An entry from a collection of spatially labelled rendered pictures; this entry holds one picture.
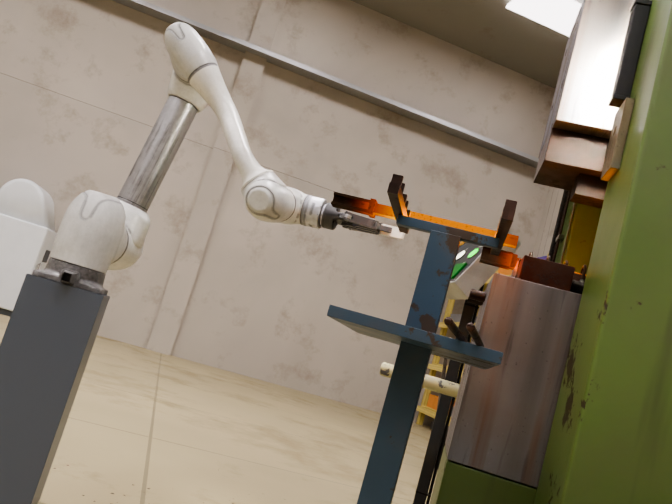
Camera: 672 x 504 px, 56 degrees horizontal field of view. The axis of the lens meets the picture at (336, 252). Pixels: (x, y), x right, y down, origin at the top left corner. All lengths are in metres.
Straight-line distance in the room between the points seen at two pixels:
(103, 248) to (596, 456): 1.31
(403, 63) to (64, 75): 4.54
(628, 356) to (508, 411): 0.35
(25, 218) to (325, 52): 4.45
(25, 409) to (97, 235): 0.48
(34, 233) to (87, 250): 5.80
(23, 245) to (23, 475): 5.89
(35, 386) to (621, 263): 1.42
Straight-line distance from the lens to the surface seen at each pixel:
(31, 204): 7.71
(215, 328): 8.25
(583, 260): 1.99
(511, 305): 1.53
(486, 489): 1.53
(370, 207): 1.43
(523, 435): 1.52
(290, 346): 8.40
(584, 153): 1.80
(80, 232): 1.83
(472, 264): 2.15
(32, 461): 1.86
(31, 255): 7.60
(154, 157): 2.06
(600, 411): 1.28
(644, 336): 1.30
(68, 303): 1.80
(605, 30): 1.90
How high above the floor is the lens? 0.63
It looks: 9 degrees up
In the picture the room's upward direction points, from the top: 16 degrees clockwise
